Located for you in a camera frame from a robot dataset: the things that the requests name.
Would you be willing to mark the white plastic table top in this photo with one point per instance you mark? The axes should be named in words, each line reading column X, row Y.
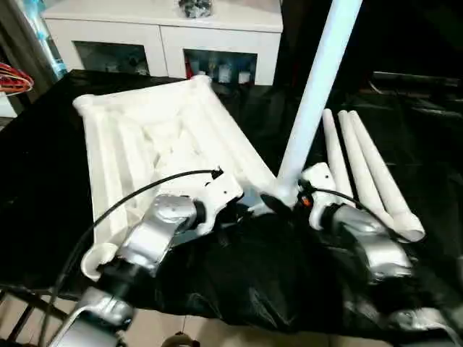
column 145, row 130

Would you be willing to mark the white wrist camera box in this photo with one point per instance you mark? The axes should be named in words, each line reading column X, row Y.
column 221, row 191
column 317, row 177

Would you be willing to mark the white plastic table leg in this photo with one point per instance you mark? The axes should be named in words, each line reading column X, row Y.
column 358, row 159
column 383, row 181
column 335, row 148
column 318, row 87

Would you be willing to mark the white cabinet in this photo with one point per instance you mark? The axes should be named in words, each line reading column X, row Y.
column 159, row 32

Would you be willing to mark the black folding table frame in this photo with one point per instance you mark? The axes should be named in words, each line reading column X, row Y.
column 22, row 318

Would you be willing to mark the grey robot foot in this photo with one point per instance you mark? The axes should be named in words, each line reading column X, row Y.
column 181, row 341

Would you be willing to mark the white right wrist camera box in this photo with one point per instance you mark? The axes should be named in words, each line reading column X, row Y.
column 317, row 177

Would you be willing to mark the grey object on cabinet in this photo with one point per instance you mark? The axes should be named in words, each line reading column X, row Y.
column 195, row 7

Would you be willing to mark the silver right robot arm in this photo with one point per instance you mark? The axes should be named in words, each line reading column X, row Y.
column 369, row 246

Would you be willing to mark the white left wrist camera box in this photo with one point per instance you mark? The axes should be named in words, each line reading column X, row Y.
column 221, row 191

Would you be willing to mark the black mat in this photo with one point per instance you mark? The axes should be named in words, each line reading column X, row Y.
column 43, row 181

